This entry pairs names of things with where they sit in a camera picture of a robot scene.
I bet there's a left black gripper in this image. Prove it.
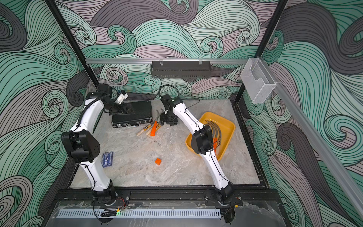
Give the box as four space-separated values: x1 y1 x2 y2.
106 102 136 116

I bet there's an orange handle sickle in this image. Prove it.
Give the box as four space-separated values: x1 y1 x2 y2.
206 119 221 148
149 109 164 137
207 120 219 149

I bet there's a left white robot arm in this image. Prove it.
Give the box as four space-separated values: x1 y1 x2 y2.
60 83 134 204

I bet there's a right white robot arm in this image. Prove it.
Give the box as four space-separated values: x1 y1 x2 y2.
158 84 234 206

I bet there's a black ribbed storage case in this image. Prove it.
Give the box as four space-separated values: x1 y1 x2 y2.
111 100 153 128

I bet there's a small orange block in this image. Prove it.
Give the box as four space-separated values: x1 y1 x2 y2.
155 158 162 166

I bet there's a blue card pack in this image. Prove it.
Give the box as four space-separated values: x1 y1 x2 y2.
102 151 113 168

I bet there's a yellow plastic tray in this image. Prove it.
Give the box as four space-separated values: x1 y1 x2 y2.
199 112 235 161

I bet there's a wooden handle sickle with label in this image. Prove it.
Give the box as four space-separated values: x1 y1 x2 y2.
137 118 157 136

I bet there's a black wall shelf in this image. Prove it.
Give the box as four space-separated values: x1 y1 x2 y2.
150 61 212 79

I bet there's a clear acrylic wall holder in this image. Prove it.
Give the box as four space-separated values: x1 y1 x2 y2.
241 58 276 104

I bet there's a white slotted cable duct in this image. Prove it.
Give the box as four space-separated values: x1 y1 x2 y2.
55 208 222 219

